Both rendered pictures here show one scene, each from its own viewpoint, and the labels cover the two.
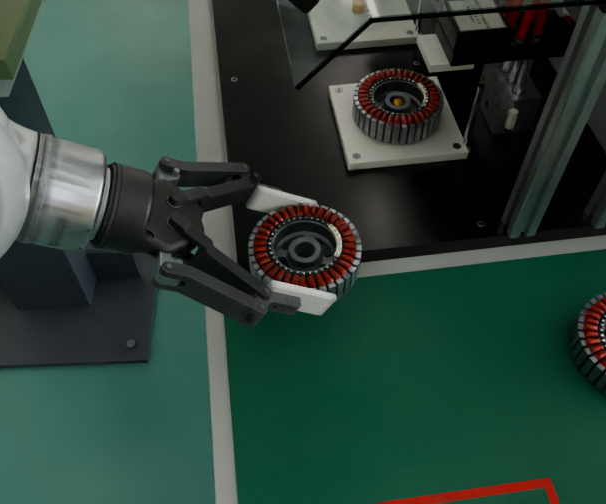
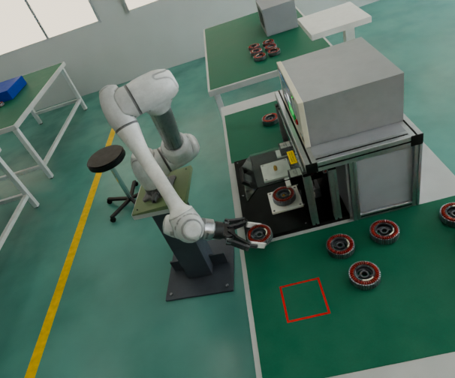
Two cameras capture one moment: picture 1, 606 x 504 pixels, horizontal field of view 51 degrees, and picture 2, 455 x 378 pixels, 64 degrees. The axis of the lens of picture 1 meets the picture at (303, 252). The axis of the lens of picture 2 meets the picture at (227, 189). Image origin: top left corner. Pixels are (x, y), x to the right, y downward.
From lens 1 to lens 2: 1.00 m
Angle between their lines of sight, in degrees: 19
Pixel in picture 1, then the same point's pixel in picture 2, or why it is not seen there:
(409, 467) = (287, 279)
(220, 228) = (242, 234)
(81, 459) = (215, 324)
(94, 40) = (201, 180)
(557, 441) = (321, 269)
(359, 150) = (275, 209)
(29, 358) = (194, 294)
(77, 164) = (209, 222)
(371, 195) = (278, 220)
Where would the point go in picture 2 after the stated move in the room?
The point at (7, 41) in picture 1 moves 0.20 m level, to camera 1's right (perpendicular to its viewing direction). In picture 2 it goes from (185, 195) to (219, 189)
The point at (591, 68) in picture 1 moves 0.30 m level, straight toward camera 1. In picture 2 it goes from (307, 186) to (275, 241)
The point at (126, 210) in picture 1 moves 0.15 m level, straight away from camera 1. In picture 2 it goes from (218, 229) to (209, 209)
